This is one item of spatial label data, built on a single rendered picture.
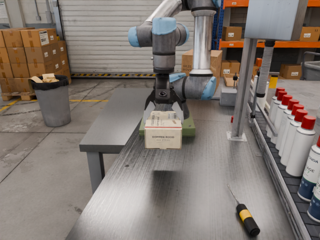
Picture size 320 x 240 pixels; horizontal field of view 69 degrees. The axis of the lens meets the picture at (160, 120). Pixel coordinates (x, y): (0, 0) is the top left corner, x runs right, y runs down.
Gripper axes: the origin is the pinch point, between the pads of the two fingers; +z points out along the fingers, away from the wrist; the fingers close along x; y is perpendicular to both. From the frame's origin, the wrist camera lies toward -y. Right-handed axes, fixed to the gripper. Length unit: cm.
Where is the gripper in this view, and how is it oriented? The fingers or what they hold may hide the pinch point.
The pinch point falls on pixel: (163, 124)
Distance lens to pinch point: 84.1
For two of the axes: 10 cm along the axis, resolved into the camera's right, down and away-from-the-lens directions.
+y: 0.2, -3.9, 9.2
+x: -10.0, -0.1, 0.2
